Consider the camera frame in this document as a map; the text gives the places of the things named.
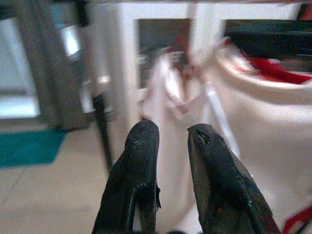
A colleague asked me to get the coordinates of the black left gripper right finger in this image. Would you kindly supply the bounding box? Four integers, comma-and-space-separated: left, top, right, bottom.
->
187, 123, 282, 234

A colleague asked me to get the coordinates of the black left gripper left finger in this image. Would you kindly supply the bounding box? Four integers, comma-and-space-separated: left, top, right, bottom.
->
92, 121, 162, 234

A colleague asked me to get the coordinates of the black and silver clothes rack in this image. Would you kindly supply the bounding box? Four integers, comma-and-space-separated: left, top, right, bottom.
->
92, 94, 115, 177

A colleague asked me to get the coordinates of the plain white shirt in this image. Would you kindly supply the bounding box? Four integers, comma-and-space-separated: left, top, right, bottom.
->
140, 46, 215, 234

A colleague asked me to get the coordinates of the teal floor mat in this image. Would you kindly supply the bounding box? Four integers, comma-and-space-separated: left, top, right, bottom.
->
0, 128, 68, 169

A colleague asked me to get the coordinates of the white glass door cabinet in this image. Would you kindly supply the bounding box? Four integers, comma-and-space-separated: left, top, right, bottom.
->
90, 0, 303, 127

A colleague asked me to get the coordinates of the grey curtain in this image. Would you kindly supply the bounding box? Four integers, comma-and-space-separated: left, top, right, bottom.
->
13, 0, 92, 131

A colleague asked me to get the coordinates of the red cloth garment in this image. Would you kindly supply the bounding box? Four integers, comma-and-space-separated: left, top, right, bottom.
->
226, 40, 312, 85

